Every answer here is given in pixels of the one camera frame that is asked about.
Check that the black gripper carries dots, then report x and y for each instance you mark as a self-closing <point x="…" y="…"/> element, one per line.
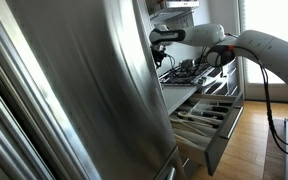
<point x="158" y="55"/>

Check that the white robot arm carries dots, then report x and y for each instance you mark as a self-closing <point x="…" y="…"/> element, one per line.
<point x="270" y="50"/>

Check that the round-bowl wooden spoon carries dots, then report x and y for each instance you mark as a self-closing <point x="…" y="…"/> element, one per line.
<point x="200" y="118"/>

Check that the stainless gas stove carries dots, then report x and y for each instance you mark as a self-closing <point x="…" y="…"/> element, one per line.
<point x="184" y="75"/>

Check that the steel range hood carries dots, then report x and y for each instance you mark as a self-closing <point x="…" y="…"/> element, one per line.
<point x="180" y="5"/>

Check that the white cutlery organizer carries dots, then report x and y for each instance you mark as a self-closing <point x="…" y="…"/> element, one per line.
<point x="205" y="106"/>

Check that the stainless steel refrigerator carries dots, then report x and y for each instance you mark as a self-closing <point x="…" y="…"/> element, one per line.
<point x="84" y="83"/>

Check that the flat wooden spatula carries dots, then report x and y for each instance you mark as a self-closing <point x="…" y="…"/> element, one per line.
<point x="190" y="136"/>

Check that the gray-front kitchen drawer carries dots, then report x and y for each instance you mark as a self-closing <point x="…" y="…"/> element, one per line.
<point x="220" y="150"/>

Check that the bright glass door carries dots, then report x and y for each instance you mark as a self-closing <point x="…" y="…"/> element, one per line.
<point x="277" y="16"/>

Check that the brown floor rug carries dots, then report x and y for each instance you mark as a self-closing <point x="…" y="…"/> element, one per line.
<point x="274" y="150"/>

